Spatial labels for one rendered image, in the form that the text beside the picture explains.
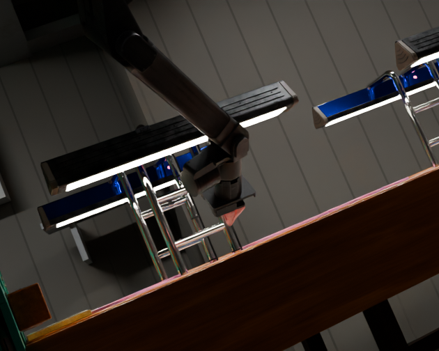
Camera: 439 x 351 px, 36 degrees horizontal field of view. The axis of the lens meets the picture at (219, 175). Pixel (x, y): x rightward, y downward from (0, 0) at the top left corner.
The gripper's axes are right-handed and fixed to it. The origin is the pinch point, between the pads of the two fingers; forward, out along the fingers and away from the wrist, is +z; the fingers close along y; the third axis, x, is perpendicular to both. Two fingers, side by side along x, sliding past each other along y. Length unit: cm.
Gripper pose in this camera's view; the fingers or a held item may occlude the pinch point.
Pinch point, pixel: (228, 221)
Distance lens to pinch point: 148.7
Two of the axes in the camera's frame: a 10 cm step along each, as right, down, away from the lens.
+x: 4.7, 5.8, -6.6
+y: -8.8, 3.4, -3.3
